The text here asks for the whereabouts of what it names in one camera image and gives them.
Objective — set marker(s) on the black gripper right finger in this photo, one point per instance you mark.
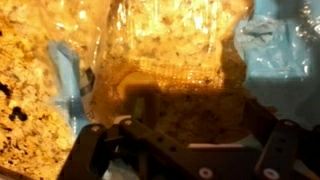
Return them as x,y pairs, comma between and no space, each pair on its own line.
280,150

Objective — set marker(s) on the blue clear plastic potato bag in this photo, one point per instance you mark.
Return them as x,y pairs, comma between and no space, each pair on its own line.
273,56

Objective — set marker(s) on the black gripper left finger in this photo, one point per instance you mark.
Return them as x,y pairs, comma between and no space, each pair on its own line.
90,150

